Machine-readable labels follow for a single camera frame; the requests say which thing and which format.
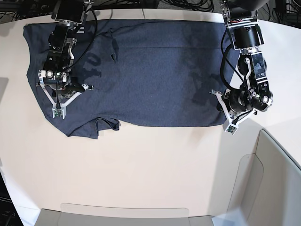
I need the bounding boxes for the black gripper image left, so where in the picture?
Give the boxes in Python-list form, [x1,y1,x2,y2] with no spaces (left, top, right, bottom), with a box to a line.
[36,79,94,110]

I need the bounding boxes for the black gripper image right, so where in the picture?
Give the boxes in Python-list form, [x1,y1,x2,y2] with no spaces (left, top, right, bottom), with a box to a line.
[209,89,256,125]

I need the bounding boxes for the dark blue t-shirt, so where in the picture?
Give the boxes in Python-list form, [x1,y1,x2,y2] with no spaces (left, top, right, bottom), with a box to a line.
[23,19,226,139]

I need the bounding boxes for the robot arm image right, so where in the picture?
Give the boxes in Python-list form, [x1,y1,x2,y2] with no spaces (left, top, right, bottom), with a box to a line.
[211,0,273,133]

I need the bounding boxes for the grey bin right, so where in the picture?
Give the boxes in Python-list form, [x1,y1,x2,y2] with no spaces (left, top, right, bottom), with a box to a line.
[225,130,301,226]

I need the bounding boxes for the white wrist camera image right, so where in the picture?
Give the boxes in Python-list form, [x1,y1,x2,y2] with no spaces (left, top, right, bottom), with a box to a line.
[222,121,239,135]

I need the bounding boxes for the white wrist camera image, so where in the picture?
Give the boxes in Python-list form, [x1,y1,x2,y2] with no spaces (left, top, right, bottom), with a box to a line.
[222,121,239,135]
[52,106,66,119]

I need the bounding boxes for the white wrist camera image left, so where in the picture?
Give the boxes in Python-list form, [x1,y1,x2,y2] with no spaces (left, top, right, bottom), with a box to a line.
[52,106,66,119]

